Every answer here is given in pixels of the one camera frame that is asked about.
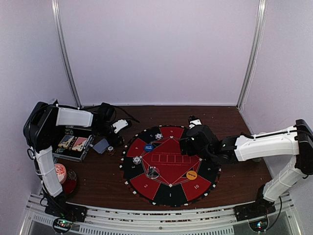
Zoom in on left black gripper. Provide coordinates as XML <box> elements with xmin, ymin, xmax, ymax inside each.
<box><xmin>94</xmin><ymin>122</ymin><xmax>123</xmax><ymax>147</ymax></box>

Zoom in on orange big blind button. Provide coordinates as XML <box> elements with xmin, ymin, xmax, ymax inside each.
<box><xmin>186</xmin><ymin>170</ymin><xmax>198</xmax><ymax>181</ymax></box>

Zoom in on white chips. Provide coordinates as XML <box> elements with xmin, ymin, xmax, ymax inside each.
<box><xmin>155</xmin><ymin>133</ymin><xmax>163</xmax><ymax>140</ymax></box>
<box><xmin>133</xmin><ymin>156</ymin><xmax>142</xmax><ymax>165</ymax></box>

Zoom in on blue small blind button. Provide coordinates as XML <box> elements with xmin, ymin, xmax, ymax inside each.
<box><xmin>144</xmin><ymin>144</ymin><xmax>154</xmax><ymax>152</ymax></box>

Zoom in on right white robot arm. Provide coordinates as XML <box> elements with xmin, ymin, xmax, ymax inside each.
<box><xmin>179</xmin><ymin>119</ymin><xmax>313</xmax><ymax>216</ymax></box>

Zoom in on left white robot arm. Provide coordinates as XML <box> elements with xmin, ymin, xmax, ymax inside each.
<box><xmin>23</xmin><ymin>102</ymin><xmax>131</xmax><ymax>198</ymax></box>

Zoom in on blue playing card deck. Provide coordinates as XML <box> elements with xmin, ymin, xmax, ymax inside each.
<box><xmin>92</xmin><ymin>139</ymin><xmax>110</xmax><ymax>154</ymax></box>

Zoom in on red black chip stack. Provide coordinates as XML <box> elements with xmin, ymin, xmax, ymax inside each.
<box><xmin>107</xmin><ymin>146</ymin><xmax>115</xmax><ymax>156</ymax></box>

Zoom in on red gold card box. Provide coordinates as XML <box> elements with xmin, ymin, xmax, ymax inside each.
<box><xmin>71</xmin><ymin>137</ymin><xmax>88</xmax><ymax>152</ymax></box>

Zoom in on aluminium poker case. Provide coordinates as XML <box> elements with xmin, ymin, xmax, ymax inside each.
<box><xmin>46</xmin><ymin>98</ymin><xmax>96</xmax><ymax>163</ymax></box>

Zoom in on black gold card box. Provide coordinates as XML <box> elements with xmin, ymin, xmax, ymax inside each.
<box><xmin>58</xmin><ymin>135</ymin><xmax>74</xmax><ymax>149</ymax></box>

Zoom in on round red black poker mat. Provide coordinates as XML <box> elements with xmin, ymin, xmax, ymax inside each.
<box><xmin>119</xmin><ymin>125</ymin><xmax>222</xmax><ymax>207</ymax></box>

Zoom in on red floral round tin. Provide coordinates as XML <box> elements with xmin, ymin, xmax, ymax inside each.
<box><xmin>54</xmin><ymin>164</ymin><xmax>67</xmax><ymax>184</ymax></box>

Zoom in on dark red round lid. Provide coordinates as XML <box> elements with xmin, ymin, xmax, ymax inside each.
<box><xmin>62</xmin><ymin>169</ymin><xmax>77</xmax><ymax>195</ymax></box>

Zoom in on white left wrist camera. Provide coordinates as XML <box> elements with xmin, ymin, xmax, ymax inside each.
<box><xmin>112</xmin><ymin>119</ymin><xmax>132</xmax><ymax>134</ymax></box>

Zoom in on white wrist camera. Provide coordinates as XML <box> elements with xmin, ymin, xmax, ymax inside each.
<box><xmin>112</xmin><ymin>119</ymin><xmax>132</xmax><ymax>134</ymax></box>
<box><xmin>188</xmin><ymin>115</ymin><xmax>202</xmax><ymax>129</ymax></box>

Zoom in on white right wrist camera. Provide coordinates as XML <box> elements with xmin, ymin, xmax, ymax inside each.
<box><xmin>188</xmin><ymin>115</ymin><xmax>202</xmax><ymax>129</ymax></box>

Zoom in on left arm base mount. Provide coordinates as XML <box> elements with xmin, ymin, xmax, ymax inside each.
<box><xmin>45</xmin><ymin>194</ymin><xmax>88</xmax><ymax>222</ymax></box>

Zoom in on front aluminium rail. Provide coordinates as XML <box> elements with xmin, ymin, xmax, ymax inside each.
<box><xmin>18</xmin><ymin>192</ymin><xmax>303</xmax><ymax>235</ymax></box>

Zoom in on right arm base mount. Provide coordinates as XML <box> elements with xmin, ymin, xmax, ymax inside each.
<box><xmin>233</xmin><ymin>203</ymin><xmax>276</xmax><ymax>221</ymax></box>

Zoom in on left aluminium frame post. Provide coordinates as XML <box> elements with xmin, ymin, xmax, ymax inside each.
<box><xmin>51</xmin><ymin>0</ymin><xmax>82</xmax><ymax>108</ymax></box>

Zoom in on aluminium frame post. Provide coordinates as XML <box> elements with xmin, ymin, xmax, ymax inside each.
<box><xmin>51</xmin><ymin>0</ymin><xmax>82</xmax><ymax>108</ymax></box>
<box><xmin>237</xmin><ymin>0</ymin><xmax>267</xmax><ymax>110</ymax></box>

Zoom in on right aluminium frame post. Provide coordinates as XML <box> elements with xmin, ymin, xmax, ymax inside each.
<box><xmin>237</xmin><ymin>0</ymin><xmax>267</xmax><ymax>110</ymax></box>

